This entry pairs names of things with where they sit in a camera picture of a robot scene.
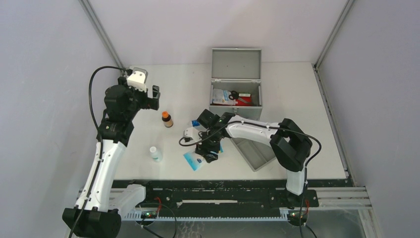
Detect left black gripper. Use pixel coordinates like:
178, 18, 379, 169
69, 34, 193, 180
118, 77, 159, 120

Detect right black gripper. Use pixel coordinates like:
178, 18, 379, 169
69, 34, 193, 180
195, 128, 221, 163

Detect blue plaster packet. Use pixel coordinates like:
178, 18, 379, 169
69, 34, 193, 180
183, 144, 223, 171

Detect brown bottle orange cap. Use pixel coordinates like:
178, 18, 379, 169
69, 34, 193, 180
161, 111, 173, 128

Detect white bottle blue cap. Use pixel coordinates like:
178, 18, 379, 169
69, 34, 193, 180
190, 120, 200, 127

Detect black medical scissors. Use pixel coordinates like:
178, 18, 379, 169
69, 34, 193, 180
228, 90, 249, 104

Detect red first aid pouch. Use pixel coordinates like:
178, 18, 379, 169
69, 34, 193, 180
235, 97, 253, 107

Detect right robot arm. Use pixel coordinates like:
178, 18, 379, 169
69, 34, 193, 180
195, 109, 313, 206

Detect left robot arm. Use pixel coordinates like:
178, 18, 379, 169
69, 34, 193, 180
62, 85, 160, 238

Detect grey metal medicine box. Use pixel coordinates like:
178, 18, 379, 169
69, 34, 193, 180
209, 48, 263, 120

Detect grey plastic divider tray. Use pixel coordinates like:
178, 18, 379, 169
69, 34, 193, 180
230, 138, 276, 172

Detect clear bottle white cap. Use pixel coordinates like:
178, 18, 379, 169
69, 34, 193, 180
149, 146, 163, 162

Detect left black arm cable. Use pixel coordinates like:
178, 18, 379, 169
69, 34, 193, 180
67, 66, 127, 238

